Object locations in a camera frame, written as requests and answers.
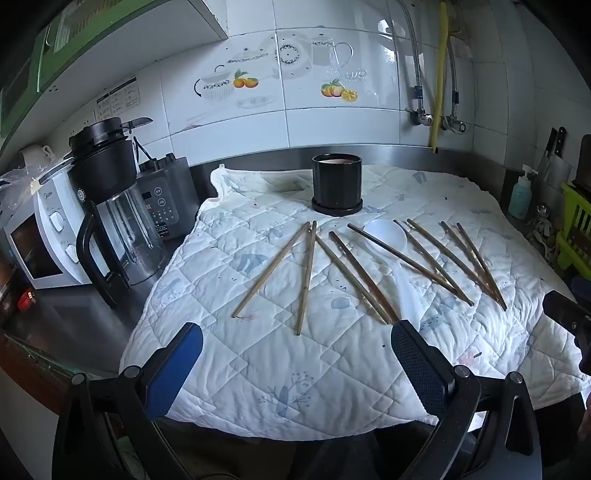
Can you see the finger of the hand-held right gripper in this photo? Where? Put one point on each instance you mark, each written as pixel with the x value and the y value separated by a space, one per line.
pixel 561 313

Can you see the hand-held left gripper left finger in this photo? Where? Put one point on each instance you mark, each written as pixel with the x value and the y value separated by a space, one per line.
pixel 178 364

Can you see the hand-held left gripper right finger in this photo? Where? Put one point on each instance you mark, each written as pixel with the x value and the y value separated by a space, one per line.
pixel 418 364

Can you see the row of bamboo chopsticks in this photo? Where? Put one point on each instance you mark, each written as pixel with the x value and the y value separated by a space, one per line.
pixel 306 277

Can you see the black cylindrical utensil holder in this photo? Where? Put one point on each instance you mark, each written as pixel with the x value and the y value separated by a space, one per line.
pixel 337 180

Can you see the grey metal object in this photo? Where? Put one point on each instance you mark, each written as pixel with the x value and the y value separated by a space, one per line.
pixel 544 233

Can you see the green dish rack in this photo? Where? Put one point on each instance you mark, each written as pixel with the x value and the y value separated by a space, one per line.
pixel 575 221

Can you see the white quilted mat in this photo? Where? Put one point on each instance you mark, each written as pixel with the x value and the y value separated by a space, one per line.
pixel 277 360

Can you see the teal soap dispenser bottle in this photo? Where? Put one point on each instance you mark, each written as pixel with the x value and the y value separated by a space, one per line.
pixel 521 196

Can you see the steel cleaver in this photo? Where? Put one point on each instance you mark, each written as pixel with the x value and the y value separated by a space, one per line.
pixel 568 170

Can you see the dark board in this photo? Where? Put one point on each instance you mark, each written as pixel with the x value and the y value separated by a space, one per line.
pixel 584 161

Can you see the small red object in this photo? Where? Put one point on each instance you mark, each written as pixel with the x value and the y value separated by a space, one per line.
pixel 25 300

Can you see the grey blender base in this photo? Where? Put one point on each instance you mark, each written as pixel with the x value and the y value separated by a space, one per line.
pixel 168 198

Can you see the white microwave oven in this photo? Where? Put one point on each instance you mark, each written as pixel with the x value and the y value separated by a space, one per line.
pixel 46 249

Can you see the glass blender jug black lid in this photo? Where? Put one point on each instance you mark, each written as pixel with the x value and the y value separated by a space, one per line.
pixel 104 184

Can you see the metal water valve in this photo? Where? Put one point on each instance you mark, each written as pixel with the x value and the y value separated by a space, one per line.
pixel 420 115
pixel 455 121

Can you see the clear plastic bag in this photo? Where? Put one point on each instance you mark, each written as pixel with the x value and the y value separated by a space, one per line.
pixel 18 177

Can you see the white cup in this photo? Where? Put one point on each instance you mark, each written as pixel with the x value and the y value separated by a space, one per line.
pixel 34 154

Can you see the printed wall notice sticker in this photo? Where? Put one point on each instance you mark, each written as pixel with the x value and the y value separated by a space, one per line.
pixel 117 98

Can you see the teaware print wall decal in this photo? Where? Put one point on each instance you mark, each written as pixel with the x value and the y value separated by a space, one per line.
pixel 288 55

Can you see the wall cabinet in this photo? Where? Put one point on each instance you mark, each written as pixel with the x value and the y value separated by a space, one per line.
pixel 92 41

